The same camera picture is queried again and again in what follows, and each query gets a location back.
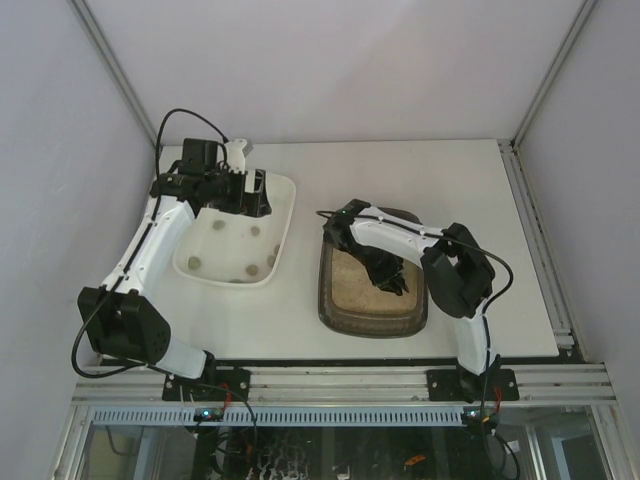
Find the aluminium mounting rail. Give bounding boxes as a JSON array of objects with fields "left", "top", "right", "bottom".
[{"left": 72, "top": 364, "right": 616, "bottom": 406}]

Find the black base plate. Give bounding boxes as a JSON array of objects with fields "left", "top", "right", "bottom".
[
  {"left": 161, "top": 366, "right": 251, "bottom": 403},
  {"left": 426, "top": 362, "right": 520, "bottom": 403}
]

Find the grey slotted cable duct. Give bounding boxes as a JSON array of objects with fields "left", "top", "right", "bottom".
[{"left": 92, "top": 406, "right": 465, "bottom": 427}]

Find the white plastic tray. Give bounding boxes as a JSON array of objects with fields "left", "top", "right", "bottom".
[{"left": 172, "top": 172, "right": 296, "bottom": 288}]

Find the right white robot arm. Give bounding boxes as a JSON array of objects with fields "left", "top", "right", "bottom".
[{"left": 317, "top": 199, "right": 499, "bottom": 402}]

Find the brown translucent litter box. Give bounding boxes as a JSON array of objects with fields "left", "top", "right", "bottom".
[{"left": 317, "top": 205, "right": 430, "bottom": 339}]

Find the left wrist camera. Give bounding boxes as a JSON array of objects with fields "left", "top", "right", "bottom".
[{"left": 223, "top": 138, "right": 253, "bottom": 173}]

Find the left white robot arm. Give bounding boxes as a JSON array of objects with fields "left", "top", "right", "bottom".
[{"left": 76, "top": 138, "right": 271, "bottom": 384}]

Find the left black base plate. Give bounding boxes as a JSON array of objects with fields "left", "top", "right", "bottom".
[{"left": 161, "top": 366, "right": 251, "bottom": 403}]

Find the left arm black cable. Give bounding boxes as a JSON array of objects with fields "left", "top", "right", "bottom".
[{"left": 69, "top": 107, "right": 231, "bottom": 379}]

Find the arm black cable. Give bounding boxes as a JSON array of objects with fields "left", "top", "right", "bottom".
[
  {"left": 314, "top": 209, "right": 514, "bottom": 406},
  {"left": 69, "top": 107, "right": 231, "bottom": 379}
]

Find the right aluminium side rail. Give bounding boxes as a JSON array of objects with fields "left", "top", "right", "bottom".
[{"left": 497, "top": 139, "right": 585, "bottom": 364}]

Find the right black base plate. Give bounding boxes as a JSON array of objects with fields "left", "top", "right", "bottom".
[{"left": 426, "top": 362, "right": 520, "bottom": 403}]

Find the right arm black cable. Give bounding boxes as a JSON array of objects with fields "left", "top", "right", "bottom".
[{"left": 314, "top": 209, "right": 514, "bottom": 406}]

